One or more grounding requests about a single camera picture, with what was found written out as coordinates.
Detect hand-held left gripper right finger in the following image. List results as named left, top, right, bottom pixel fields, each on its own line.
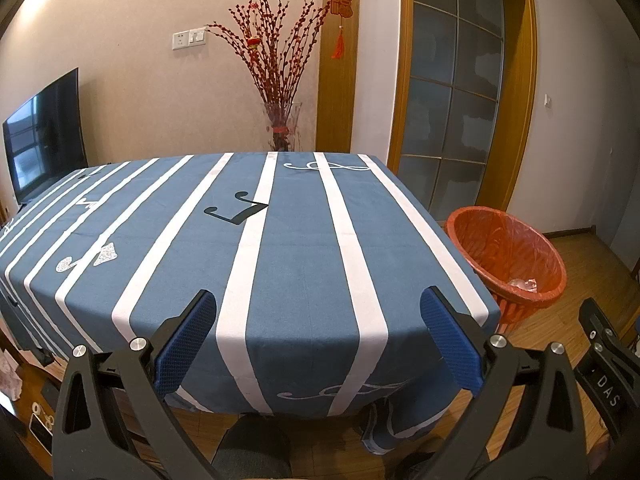
left=415, top=286, right=591, bottom=480

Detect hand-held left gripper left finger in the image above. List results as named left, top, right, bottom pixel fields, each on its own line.
left=52, top=288, right=236, bottom=480

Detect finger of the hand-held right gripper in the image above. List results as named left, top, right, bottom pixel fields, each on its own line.
left=579, top=297, right=640, bottom=361

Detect orange wastebasket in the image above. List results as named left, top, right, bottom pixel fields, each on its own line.
left=445, top=206, right=568, bottom=333

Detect black chair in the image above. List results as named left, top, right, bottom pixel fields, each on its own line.
left=212, top=416, right=293, bottom=480

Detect blue white striped tablecloth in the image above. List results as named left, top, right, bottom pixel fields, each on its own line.
left=0, top=151, right=502, bottom=456

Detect pink white cloth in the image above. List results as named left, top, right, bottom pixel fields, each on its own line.
left=0, top=352, right=25, bottom=402

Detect clear glass vase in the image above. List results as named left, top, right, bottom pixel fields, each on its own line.
left=264, top=101, right=303, bottom=153

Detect black flat television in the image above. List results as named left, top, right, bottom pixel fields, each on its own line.
left=2, top=67, right=90, bottom=206

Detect red berry branches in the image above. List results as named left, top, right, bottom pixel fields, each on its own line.
left=206, top=0, right=331, bottom=111

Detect red knot ornament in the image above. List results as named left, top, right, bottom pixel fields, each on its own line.
left=329, top=0, right=354, bottom=61

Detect glass door with wooden frame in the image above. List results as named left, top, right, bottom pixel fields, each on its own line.
left=389, top=0, right=538, bottom=213

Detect wooden wall post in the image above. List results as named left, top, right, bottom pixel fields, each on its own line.
left=315, top=0, right=362, bottom=153

